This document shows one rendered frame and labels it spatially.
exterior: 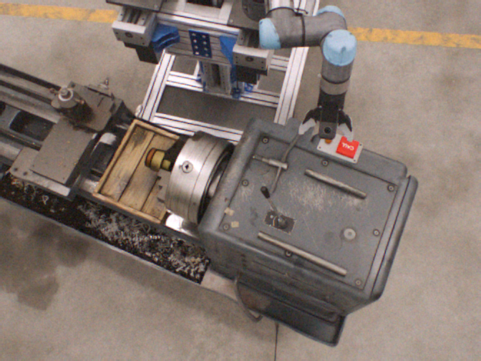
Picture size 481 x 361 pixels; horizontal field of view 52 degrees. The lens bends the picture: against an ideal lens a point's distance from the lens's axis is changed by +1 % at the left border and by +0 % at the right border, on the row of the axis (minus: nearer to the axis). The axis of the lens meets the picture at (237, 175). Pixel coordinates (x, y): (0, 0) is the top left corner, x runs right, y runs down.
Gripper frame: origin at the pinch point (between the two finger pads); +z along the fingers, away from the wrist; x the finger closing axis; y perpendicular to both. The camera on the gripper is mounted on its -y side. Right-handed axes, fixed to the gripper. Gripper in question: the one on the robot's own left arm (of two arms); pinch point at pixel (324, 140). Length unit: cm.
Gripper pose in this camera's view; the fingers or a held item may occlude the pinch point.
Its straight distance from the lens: 145.9
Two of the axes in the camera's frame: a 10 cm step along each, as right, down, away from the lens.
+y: 2.3, -8.1, 5.4
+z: 0.4, 5.6, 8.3
